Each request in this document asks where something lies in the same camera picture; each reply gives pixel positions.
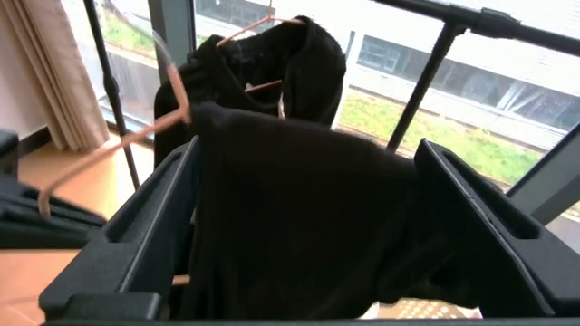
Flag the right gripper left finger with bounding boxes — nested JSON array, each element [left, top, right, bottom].
[[38, 135, 203, 321]]

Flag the pink clothes hanger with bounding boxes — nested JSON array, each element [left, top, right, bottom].
[[37, 31, 194, 287], [216, 15, 307, 95]]

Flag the black clothes rack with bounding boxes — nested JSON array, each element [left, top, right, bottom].
[[82, 0, 580, 191]]

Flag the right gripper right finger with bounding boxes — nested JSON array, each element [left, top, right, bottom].
[[414, 138, 580, 319]]

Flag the black shorts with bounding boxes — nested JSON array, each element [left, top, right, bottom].
[[152, 15, 348, 169]]

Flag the window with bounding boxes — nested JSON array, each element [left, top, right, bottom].
[[61, 0, 580, 254]]

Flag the black garment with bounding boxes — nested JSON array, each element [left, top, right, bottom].
[[174, 101, 481, 321]]

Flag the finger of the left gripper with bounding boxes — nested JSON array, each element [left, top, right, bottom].
[[0, 174, 108, 227], [0, 216, 108, 250]]

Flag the beige curtain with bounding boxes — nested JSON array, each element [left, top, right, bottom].
[[0, 0, 111, 153]]

